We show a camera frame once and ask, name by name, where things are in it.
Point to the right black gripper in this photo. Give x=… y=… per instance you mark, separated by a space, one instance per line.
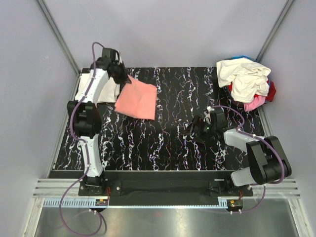
x=199 y=122

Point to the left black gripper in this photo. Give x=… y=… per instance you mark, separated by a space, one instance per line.
x=125 y=76

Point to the salmon pink t shirt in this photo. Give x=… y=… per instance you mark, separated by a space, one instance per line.
x=137 y=100

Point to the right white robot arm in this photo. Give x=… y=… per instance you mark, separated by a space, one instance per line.
x=268 y=163

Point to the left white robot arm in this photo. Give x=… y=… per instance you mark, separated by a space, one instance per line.
x=86 y=122

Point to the folded white t shirt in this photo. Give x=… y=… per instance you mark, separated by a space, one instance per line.
x=109 y=93

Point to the pink garment in pile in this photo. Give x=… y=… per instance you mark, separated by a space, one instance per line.
x=255 y=103

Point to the crumpled cream t shirt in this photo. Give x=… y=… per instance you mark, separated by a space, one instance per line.
x=246 y=77

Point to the red garment in pile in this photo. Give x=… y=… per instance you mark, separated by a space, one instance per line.
x=269 y=97

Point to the blue garment in pile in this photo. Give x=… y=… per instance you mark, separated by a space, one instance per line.
x=243 y=56

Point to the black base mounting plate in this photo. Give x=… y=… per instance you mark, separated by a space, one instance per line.
x=165 y=188

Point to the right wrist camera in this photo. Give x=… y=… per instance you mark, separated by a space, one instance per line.
x=214 y=116

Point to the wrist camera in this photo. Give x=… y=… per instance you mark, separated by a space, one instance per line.
x=214 y=116
x=109 y=56

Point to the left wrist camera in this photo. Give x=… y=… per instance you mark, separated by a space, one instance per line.
x=109 y=56

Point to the left aluminium frame post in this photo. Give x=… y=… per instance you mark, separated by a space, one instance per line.
x=55 y=30

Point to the aluminium frame post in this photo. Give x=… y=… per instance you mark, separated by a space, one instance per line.
x=275 y=28
x=55 y=30

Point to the right aluminium rail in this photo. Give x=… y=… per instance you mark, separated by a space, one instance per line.
x=288 y=190

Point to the slotted grey cable duct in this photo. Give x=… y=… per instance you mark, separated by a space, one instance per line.
x=95 y=203

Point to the right aluminium frame post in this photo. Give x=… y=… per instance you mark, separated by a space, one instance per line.
x=275 y=28

